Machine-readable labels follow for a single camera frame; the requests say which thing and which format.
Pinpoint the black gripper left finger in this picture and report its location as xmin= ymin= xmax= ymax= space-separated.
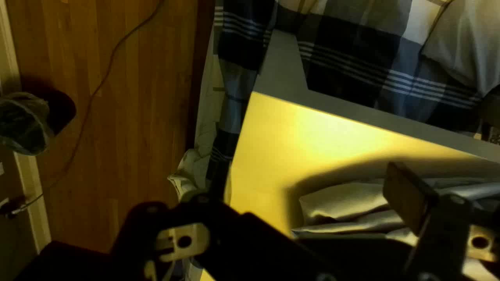
xmin=110 ymin=201 xmax=335 ymax=281

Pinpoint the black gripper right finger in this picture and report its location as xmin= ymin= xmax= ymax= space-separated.
xmin=383 ymin=162 xmax=500 ymax=281

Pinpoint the grey cloth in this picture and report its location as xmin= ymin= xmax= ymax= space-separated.
xmin=293 ymin=176 xmax=500 ymax=281

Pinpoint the light wooden side table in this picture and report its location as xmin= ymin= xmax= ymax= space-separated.
xmin=219 ymin=31 xmax=500 ymax=234

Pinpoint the plaid checkered bed comforter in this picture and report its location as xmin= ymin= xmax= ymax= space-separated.
xmin=207 ymin=0 xmax=499 ymax=196

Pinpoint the dark round floor object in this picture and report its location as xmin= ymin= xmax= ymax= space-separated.
xmin=0 ymin=90 xmax=77 ymax=154

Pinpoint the thin dark floor cable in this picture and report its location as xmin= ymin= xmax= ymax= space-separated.
xmin=10 ymin=0 xmax=168 ymax=215

